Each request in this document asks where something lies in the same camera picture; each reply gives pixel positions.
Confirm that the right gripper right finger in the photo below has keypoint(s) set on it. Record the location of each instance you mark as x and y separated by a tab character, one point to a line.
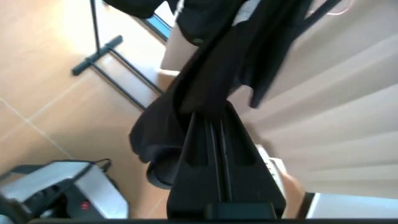
252	180

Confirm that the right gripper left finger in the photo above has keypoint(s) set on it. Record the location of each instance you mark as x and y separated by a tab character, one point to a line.
192	180

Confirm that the black garment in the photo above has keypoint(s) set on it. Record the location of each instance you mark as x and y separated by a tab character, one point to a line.
217	68

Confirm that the black shorts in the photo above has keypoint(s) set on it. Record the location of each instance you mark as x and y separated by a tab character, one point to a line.
192	21

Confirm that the pink clothes hanger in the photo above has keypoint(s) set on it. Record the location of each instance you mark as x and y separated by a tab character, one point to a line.
340	13

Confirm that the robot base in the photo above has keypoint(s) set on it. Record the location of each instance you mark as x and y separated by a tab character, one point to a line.
46	177

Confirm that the black clothes rack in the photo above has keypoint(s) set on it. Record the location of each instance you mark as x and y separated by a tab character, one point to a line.
96	56

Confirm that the beige curtain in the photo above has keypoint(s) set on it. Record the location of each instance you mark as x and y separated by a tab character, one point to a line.
342	109

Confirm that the window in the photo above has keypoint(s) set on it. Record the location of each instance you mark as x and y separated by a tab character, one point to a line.
160	28

